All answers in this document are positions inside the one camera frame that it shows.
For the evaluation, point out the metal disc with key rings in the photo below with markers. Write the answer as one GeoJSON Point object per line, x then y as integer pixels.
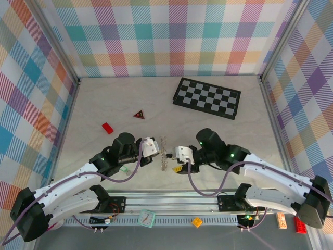
{"type": "Point", "coordinates": [164, 156]}

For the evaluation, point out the key with green tag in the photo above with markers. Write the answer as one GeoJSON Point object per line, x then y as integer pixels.
{"type": "Point", "coordinates": [126, 170]}

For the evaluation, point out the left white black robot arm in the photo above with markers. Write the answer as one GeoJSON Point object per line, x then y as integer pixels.
{"type": "Point", "coordinates": [65, 185]}

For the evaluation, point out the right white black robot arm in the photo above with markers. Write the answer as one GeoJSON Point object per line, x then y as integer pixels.
{"type": "Point", "coordinates": [273, 169]}

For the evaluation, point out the small red plastic block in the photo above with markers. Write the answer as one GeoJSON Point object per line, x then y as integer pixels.
{"type": "Point", "coordinates": [107, 128]}

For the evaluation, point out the red black triangle piece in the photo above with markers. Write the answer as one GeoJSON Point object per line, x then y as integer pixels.
{"type": "Point", "coordinates": [139, 114]}

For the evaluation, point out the black grey checkerboard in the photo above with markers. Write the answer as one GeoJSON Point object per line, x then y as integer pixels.
{"type": "Point", "coordinates": [205, 96]}

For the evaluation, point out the orange toy brick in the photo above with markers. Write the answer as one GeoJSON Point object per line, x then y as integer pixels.
{"type": "Point", "coordinates": [197, 222]}

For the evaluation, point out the teal square alarm clock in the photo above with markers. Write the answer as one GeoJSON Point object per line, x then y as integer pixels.
{"type": "Point", "coordinates": [146, 219]}

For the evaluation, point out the pink plastic cup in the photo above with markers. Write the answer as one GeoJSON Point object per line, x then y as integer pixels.
{"type": "Point", "coordinates": [53, 227]}

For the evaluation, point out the red toy brick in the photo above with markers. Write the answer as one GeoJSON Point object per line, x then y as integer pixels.
{"type": "Point", "coordinates": [299, 227]}

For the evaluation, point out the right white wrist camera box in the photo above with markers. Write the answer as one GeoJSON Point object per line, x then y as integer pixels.
{"type": "Point", "coordinates": [183, 155]}

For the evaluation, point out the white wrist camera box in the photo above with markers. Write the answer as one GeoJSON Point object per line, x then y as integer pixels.
{"type": "Point", "coordinates": [150, 147]}
{"type": "Point", "coordinates": [183, 155]}

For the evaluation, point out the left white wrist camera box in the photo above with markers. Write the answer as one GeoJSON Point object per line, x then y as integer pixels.
{"type": "Point", "coordinates": [150, 147]}

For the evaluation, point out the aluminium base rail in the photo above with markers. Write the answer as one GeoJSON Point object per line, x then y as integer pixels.
{"type": "Point", "coordinates": [169, 200]}

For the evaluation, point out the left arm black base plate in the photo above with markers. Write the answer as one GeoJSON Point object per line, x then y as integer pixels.
{"type": "Point", "coordinates": [117, 205]}

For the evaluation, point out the aluminium side rail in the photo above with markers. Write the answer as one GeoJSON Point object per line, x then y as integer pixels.
{"type": "Point", "coordinates": [273, 117]}
{"type": "Point", "coordinates": [64, 135]}

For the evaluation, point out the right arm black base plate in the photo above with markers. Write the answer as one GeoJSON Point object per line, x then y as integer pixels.
{"type": "Point", "coordinates": [226, 204]}

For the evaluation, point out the aluminium frame post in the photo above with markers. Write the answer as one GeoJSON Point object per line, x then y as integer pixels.
{"type": "Point", "coordinates": [58, 47]}
{"type": "Point", "coordinates": [284, 39]}

